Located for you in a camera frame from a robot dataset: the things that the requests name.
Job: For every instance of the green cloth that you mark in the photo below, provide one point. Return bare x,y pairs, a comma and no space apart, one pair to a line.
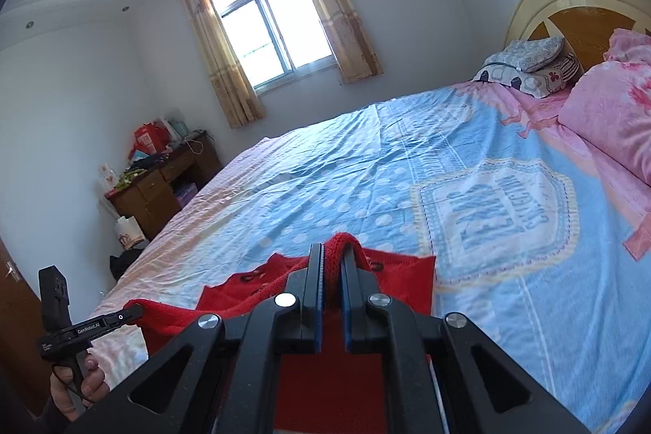
129,177

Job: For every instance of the person's left hand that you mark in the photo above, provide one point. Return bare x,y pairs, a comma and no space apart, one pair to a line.
94,385

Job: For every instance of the white floral box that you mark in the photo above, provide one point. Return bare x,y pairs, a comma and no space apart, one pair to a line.
107,177

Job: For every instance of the purple boxes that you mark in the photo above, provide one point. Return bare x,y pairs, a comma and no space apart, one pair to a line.
186,195

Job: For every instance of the white paper bag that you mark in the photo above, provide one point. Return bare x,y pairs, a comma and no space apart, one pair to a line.
129,233

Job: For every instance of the sliding glass window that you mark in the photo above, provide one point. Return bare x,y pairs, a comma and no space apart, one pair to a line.
269,22

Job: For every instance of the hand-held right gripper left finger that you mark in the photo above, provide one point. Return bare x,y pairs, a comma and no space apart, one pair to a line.
318,296

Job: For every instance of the pink floral quilt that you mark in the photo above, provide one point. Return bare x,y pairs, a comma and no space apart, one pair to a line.
610,108

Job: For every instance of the black bag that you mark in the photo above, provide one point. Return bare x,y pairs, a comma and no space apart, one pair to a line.
127,263

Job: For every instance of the brown wooden door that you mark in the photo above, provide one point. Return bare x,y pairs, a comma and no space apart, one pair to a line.
18,327

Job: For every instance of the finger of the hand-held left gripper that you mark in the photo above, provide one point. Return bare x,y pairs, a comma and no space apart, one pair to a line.
124,316

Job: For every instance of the red embroidered sweater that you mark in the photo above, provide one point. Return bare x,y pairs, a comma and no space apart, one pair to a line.
399,281

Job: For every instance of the bed with patterned sheet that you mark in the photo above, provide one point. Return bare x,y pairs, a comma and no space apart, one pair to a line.
407,149

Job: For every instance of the pale teal bag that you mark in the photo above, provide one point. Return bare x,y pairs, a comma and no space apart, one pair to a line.
179,129

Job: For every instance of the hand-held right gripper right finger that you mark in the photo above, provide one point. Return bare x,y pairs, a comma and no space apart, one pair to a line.
347,302

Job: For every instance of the red gift bag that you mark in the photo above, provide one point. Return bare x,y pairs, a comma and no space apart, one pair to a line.
150,139

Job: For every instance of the person's left forearm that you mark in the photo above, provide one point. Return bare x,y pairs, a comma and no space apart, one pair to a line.
53,418

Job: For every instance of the blue-grey patterned pillow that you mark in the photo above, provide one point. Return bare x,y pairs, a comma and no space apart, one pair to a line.
534,52

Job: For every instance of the white pillow with dark dots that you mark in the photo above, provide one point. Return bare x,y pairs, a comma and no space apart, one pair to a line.
539,80

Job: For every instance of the brown wooden desk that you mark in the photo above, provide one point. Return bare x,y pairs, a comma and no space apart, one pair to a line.
152,195

